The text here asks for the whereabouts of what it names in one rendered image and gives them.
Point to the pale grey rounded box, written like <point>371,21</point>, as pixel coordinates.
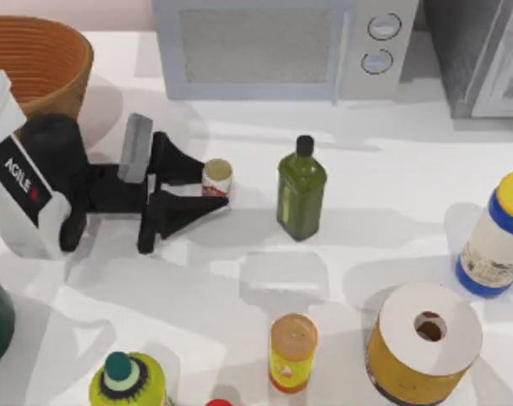
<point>134,148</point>

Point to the red cap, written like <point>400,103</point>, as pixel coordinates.
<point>219,402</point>

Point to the microwave knob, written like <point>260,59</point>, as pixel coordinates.
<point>384,24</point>
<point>377,61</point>

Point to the yellow-green bottle with green cap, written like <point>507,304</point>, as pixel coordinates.
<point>127,380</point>

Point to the red and white can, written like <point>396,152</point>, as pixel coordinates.
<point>218,179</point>

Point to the orange ribbed basket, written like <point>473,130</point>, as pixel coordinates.
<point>40,63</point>

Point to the white jar with yellow lid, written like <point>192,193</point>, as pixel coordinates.
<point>492,241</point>

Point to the yellow and orange can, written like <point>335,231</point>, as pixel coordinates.
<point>293,351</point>

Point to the pale microwave oven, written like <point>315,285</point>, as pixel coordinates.
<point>281,46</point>

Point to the microwave door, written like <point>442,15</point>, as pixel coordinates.
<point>256,46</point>

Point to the yellow paper roll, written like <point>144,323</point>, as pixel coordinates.
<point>425,338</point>

